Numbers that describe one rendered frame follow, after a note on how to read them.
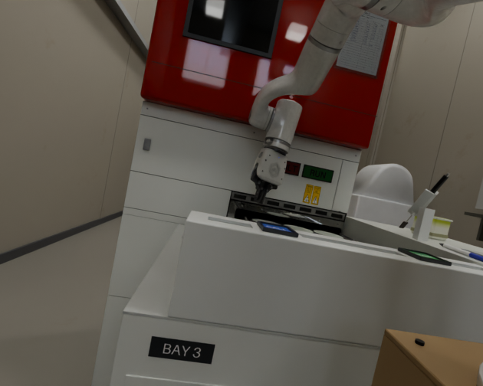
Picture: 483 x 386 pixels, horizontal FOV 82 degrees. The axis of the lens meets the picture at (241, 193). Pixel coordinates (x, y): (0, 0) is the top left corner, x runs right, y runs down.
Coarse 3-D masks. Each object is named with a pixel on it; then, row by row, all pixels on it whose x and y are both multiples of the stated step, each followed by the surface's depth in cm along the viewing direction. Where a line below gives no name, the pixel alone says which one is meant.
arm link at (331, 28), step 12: (336, 0) 50; (348, 0) 48; (360, 0) 47; (372, 0) 47; (324, 12) 64; (336, 12) 62; (348, 12) 58; (360, 12) 60; (324, 24) 64; (336, 24) 63; (348, 24) 63; (312, 36) 68; (324, 36) 66; (336, 36) 65; (348, 36) 67; (336, 48) 68
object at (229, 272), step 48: (192, 240) 38; (240, 240) 39; (288, 240) 40; (336, 240) 47; (192, 288) 39; (240, 288) 40; (288, 288) 40; (336, 288) 41; (384, 288) 42; (432, 288) 43; (480, 288) 44; (336, 336) 42; (480, 336) 44
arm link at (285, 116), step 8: (280, 104) 87; (288, 104) 85; (296, 104) 86; (280, 112) 86; (288, 112) 85; (296, 112) 86; (272, 120) 85; (280, 120) 85; (288, 120) 85; (296, 120) 87; (272, 128) 86; (280, 128) 85; (288, 128) 85; (272, 136) 86; (280, 136) 85; (288, 136) 86
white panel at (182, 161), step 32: (160, 128) 97; (192, 128) 98; (224, 128) 99; (256, 128) 100; (160, 160) 98; (192, 160) 99; (224, 160) 100; (288, 160) 102; (320, 160) 104; (352, 160) 105; (128, 192) 98; (160, 192) 99; (192, 192) 100; (224, 192) 101; (288, 192) 103; (320, 192) 105
